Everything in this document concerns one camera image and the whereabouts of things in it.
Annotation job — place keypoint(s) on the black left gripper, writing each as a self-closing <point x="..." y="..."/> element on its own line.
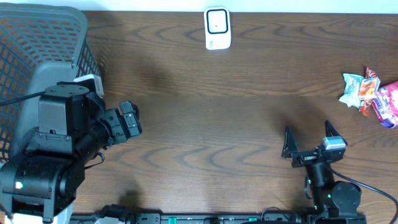
<point x="117" y="125"/>

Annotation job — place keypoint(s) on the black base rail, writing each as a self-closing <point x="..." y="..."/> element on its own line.
<point x="156" y="218"/>

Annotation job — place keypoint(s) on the light green wipes packet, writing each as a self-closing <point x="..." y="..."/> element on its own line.
<point x="350" y="96"/>

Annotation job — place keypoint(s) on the small orange snack packet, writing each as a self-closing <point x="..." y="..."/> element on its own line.
<point x="368" y="88"/>

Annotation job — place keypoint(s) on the grey plastic mesh basket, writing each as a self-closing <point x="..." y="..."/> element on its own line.
<point x="42" y="45"/>

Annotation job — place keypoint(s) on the purple red snack packet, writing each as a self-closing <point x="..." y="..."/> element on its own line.
<point x="385" y="105"/>

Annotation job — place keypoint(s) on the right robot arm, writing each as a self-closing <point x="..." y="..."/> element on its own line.
<point x="334" y="201"/>

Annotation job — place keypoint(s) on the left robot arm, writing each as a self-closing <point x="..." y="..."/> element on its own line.
<point x="74" y="126"/>

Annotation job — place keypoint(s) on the red orange chocolate bar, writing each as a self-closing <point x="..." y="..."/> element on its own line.
<point x="365" y="104"/>

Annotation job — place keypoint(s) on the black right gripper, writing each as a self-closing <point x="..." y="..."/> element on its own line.
<point x="290" y="150"/>

